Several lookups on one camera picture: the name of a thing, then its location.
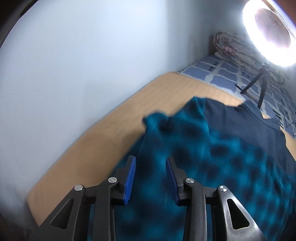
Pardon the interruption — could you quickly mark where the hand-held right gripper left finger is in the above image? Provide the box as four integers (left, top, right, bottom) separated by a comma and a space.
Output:
37, 156, 137, 241

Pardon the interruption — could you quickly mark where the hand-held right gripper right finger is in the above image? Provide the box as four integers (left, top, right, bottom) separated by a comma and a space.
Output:
166, 156, 266, 241

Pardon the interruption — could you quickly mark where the dark blue fleece garment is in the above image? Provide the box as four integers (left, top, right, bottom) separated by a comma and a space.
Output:
87, 97, 296, 241

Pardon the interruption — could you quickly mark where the tan blanket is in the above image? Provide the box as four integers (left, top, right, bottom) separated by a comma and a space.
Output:
27, 72, 281, 226

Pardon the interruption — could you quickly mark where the blue checked bed sheet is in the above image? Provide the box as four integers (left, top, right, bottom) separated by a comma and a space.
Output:
177, 53, 296, 141

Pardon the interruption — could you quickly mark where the black tripod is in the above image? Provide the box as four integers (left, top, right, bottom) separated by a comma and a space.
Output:
234, 66, 271, 109

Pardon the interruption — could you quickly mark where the folded floral quilt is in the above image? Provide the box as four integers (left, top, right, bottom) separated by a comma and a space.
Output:
213, 32, 288, 86

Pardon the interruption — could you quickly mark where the white ring light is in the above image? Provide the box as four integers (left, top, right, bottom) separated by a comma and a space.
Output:
242, 0, 296, 68

